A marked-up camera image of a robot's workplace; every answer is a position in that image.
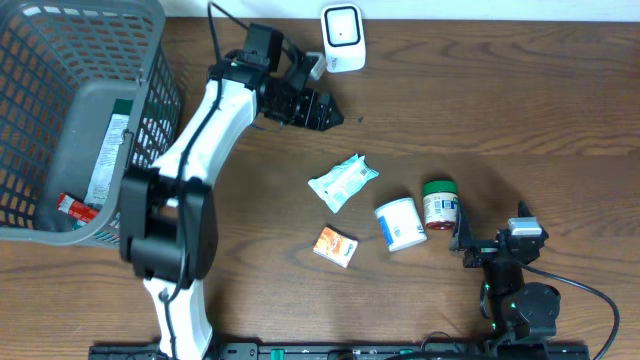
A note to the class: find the grey plastic mesh basket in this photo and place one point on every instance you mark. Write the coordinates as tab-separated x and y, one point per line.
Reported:
63	66

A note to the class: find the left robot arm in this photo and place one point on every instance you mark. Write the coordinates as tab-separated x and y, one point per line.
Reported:
168	227

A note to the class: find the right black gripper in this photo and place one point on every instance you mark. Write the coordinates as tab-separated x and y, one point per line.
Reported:
463	239

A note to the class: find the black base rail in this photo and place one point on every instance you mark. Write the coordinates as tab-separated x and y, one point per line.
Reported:
431	350

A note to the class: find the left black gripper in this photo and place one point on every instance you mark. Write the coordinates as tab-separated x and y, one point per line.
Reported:
311	113

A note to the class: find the white tub with blue label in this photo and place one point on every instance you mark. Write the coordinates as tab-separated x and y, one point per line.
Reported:
400	224

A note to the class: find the white green glove package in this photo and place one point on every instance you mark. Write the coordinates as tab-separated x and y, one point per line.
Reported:
100	181

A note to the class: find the mint green wipes packet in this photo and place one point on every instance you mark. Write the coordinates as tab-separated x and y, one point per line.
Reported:
342	182

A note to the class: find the green lid jar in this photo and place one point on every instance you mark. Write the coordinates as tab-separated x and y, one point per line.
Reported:
440	204

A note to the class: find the red snack packet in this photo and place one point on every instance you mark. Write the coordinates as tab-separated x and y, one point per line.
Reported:
77	210

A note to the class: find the white barcode scanner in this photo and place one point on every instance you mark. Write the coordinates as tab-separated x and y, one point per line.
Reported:
343	37

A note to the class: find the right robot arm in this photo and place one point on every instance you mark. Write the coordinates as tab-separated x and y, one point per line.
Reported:
521	312

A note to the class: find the orange small box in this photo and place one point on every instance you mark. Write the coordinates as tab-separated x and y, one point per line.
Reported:
335	247

